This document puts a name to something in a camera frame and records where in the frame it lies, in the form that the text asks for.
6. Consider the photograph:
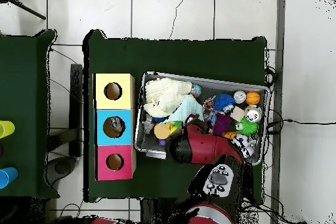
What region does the silver wire mesh bin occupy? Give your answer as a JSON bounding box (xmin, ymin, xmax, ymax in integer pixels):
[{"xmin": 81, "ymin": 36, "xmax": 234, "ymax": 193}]
[{"xmin": 134, "ymin": 70, "xmax": 272, "ymax": 166}]

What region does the small wooden cube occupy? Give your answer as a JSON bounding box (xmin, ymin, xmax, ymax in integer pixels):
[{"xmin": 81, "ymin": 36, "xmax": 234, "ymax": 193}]
[{"xmin": 230, "ymin": 106, "xmax": 247, "ymax": 123}]

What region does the orange round foam ball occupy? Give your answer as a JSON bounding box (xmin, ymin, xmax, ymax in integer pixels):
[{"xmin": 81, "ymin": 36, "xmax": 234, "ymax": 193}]
[{"xmin": 153, "ymin": 123, "xmax": 172, "ymax": 141}]

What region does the green spiky toy with eyes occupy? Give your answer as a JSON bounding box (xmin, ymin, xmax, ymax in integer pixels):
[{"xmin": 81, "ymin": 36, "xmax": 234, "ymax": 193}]
[{"xmin": 236, "ymin": 117, "xmax": 260, "ymax": 138}]

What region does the yellow plastic cup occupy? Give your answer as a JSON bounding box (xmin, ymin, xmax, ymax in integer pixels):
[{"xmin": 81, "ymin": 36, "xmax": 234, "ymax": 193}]
[{"xmin": 0, "ymin": 120, "xmax": 16, "ymax": 139}]

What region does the black tripod leg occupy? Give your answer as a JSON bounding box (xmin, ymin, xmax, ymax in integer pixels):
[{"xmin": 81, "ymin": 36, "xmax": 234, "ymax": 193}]
[{"xmin": 0, "ymin": 0, "xmax": 47, "ymax": 21}]

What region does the crushed clear plastic bottle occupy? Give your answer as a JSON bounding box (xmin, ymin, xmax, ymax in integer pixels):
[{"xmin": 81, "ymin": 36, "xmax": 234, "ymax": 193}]
[{"xmin": 109, "ymin": 117, "xmax": 124, "ymax": 134}]

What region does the coiled black cable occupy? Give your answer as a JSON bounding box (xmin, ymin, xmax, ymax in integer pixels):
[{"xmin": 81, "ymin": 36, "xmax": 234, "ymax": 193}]
[{"xmin": 263, "ymin": 66, "xmax": 278, "ymax": 88}]

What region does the dark green table cloth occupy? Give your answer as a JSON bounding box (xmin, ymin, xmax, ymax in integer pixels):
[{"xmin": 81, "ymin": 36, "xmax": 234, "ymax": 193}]
[{"xmin": 82, "ymin": 29, "xmax": 268, "ymax": 204}]

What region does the cream yellow waffle cloth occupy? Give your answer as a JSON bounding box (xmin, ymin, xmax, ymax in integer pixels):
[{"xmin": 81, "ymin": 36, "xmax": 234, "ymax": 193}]
[{"xmin": 143, "ymin": 77, "xmax": 194, "ymax": 118}]

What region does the wooden box with three holes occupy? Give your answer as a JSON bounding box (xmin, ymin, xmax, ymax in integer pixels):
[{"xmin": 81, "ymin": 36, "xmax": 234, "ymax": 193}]
[{"xmin": 93, "ymin": 73, "xmax": 137, "ymax": 181}]

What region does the mint green waffle cloth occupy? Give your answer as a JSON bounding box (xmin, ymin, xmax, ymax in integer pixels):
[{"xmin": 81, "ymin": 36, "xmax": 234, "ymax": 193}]
[{"xmin": 167, "ymin": 95, "xmax": 205, "ymax": 125}]

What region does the white and black soccer ball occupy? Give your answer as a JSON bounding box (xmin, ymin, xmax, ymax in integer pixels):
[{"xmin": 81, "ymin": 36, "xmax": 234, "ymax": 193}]
[{"xmin": 232, "ymin": 134, "xmax": 255, "ymax": 157}]

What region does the orange toy basketball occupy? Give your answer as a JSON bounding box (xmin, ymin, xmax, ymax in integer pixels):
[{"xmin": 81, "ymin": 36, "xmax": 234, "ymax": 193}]
[{"xmin": 245, "ymin": 91, "xmax": 261, "ymax": 106}]

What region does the blue plastic cup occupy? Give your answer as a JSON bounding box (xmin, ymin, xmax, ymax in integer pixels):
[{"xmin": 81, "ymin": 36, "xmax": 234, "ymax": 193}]
[{"xmin": 0, "ymin": 166, "xmax": 19, "ymax": 190}]

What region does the black cable with plug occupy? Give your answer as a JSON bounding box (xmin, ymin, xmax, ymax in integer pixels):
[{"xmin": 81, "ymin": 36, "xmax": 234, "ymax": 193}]
[{"xmin": 266, "ymin": 114, "xmax": 336, "ymax": 135}]

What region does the blue spiky toy with eyes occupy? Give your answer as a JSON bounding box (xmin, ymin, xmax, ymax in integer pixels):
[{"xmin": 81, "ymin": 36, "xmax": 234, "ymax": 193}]
[{"xmin": 213, "ymin": 93, "xmax": 236, "ymax": 114}]

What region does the black cable bundle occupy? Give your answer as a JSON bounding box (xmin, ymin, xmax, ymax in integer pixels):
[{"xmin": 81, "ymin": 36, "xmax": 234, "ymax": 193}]
[{"xmin": 241, "ymin": 197, "xmax": 308, "ymax": 224}]

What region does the colourful globe ball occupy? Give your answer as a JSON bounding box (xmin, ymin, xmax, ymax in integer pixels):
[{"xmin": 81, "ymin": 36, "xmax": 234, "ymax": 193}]
[{"xmin": 189, "ymin": 83, "xmax": 203, "ymax": 99}]

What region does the green cloth side table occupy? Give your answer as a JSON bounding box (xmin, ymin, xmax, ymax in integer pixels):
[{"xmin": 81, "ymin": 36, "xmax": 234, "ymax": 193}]
[{"xmin": 0, "ymin": 29, "xmax": 60, "ymax": 200}]

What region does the purple spiky ball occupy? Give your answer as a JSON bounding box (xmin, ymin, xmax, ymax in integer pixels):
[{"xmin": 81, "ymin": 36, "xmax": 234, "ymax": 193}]
[{"xmin": 212, "ymin": 113, "xmax": 232, "ymax": 136}]

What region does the colourful dotted cloth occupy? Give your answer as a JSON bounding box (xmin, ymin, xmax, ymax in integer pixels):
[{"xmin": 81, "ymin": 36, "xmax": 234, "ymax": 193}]
[{"xmin": 203, "ymin": 97, "xmax": 218, "ymax": 125}]

